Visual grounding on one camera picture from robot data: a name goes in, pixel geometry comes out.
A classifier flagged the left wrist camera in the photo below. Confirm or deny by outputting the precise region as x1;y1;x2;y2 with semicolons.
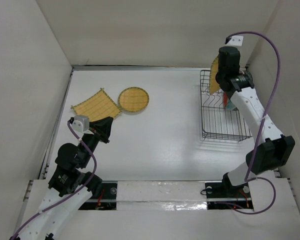
71;115;90;133

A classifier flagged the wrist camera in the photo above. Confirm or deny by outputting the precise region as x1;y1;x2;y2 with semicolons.
71;115;90;133
225;35;244;47

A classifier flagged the scoop-shaped bamboo tray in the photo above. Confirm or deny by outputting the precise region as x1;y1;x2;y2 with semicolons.
209;56;220;95

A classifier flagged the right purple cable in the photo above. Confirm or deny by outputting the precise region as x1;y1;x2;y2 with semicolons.
226;31;282;215

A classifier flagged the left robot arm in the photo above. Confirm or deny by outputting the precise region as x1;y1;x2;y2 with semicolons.
11;115;114;240

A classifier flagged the black wire dish rack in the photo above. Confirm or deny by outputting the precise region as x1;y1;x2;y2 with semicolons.
200;70;252;142

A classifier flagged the red teal floral plate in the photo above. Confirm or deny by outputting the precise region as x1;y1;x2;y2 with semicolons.
223;92;238;111

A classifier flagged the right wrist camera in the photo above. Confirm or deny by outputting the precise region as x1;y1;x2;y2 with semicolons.
225;35;244;47

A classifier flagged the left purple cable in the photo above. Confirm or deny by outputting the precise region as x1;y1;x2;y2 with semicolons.
9;117;100;240

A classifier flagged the blue white floral plate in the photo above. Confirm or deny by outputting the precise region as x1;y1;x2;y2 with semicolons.
243;70;253;81

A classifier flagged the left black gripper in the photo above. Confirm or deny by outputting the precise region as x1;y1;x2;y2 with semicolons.
79;115;114;167

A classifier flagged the purple cable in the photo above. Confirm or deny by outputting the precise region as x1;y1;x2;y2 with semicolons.
9;117;100;240
226;31;282;215

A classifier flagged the round bamboo tray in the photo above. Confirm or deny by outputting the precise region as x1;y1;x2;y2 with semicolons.
118;86;150;113

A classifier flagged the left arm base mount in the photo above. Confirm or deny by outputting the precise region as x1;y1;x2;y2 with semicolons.
79;181;118;211

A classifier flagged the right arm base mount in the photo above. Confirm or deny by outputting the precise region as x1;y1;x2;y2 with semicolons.
200;173;254;210

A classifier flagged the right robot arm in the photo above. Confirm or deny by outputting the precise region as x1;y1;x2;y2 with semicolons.
215;46;295;197

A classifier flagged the square bamboo tray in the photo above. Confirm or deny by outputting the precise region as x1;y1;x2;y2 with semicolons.
70;88;122;122

